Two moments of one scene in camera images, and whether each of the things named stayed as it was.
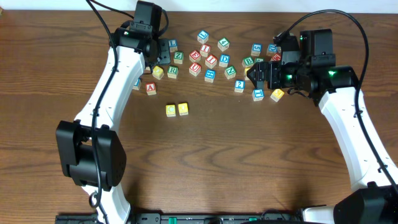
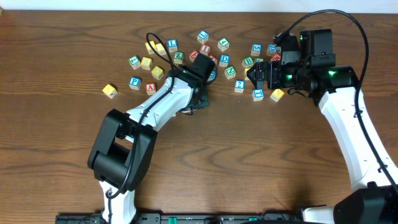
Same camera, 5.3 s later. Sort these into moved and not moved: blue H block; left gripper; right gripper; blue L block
Moved: left gripper
Not moved: blue H block; blue L block; right gripper
